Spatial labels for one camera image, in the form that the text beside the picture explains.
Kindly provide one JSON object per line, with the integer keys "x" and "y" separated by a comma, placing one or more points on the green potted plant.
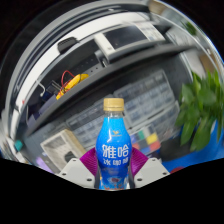
{"x": 200, "y": 113}

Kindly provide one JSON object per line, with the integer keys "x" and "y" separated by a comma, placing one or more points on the yellow multimeter with leads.
{"x": 71, "y": 84}

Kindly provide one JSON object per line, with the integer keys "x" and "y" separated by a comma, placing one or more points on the small black rounded case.
{"x": 67, "y": 45}

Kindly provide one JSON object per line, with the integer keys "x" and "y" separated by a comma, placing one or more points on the black workbench shelf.
{"x": 110, "y": 71}

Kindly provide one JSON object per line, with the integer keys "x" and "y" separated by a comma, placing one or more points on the blue drink bottle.
{"x": 114, "y": 153}

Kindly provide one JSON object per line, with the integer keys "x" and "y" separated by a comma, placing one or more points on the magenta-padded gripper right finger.
{"x": 153, "y": 170}

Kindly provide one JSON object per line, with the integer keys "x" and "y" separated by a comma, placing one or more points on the grey oscilloscope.
{"x": 128, "y": 38}

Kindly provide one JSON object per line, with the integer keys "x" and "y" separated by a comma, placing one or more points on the white perforated tray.
{"x": 55, "y": 146}

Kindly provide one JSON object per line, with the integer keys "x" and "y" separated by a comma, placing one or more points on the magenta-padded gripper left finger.
{"x": 75, "y": 171}

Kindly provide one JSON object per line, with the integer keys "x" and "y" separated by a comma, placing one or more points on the black zip case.
{"x": 71, "y": 156}

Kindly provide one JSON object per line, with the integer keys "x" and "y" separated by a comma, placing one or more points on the clear box with colourful parts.
{"x": 146, "y": 140}

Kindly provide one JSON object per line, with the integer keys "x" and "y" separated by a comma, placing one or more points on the black flat tray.
{"x": 171, "y": 153}

